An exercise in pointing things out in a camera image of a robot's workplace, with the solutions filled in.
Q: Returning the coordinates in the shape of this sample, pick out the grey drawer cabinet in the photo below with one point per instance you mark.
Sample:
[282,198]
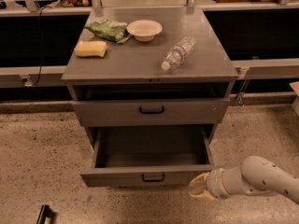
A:
[132,71]

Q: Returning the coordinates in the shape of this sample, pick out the yellow sponge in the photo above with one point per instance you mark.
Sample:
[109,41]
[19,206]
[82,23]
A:
[90,48]

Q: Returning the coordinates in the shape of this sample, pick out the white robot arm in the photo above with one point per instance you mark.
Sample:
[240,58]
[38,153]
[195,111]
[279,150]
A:
[255,176]

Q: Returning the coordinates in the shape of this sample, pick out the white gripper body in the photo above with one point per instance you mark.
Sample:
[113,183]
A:
[215,183]

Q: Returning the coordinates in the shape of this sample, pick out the black object on floor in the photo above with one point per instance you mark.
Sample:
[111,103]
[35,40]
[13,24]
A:
[45,212]

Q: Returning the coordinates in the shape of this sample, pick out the grey drawer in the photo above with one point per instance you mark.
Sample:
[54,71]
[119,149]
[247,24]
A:
[150,112]
[149,155]

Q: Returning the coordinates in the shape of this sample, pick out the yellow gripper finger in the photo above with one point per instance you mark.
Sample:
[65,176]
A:
[199,181]
[204,196]

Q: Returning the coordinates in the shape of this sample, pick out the clear plastic water bottle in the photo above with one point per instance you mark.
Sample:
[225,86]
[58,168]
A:
[176,56]

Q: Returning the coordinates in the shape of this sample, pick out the green chip bag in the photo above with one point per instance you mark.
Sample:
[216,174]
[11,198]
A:
[114,31]

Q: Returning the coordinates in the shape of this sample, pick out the white bowl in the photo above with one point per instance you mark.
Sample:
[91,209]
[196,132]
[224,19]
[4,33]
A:
[144,30]

